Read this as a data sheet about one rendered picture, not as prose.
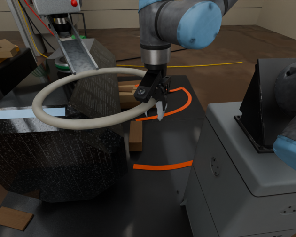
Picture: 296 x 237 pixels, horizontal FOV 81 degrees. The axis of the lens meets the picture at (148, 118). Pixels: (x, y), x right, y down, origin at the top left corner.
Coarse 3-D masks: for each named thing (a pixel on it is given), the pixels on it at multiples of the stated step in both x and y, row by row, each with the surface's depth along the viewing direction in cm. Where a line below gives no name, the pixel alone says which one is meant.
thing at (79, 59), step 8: (40, 16) 112; (48, 16) 109; (48, 24) 105; (72, 24) 106; (72, 32) 110; (56, 40) 101; (72, 40) 104; (80, 40) 97; (64, 48) 98; (72, 48) 99; (80, 48) 100; (64, 56) 91; (72, 56) 95; (80, 56) 96; (88, 56) 92; (72, 64) 91; (80, 64) 92; (88, 64) 92; (96, 64) 87; (72, 72) 83
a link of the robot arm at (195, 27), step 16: (192, 0) 36; (208, 0) 35; (160, 16) 40; (176, 16) 36; (192, 16) 34; (208, 16) 35; (160, 32) 42; (176, 32) 37; (192, 32) 35; (208, 32) 37; (192, 48) 39
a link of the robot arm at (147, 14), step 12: (144, 0) 42; (156, 0) 41; (168, 0) 42; (144, 12) 43; (156, 12) 41; (144, 24) 45; (144, 36) 47; (156, 36) 44; (144, 48) 49; (156, 48) 48
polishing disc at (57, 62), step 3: (57, 57) 119; (60, 57) 119; (63, 57) 119; (57, 60) 115; (60, 60) 115; (63, 60) 115; (57, 63) 111; (60, 63) 111; (63, 63) 111; (66, 63) 111
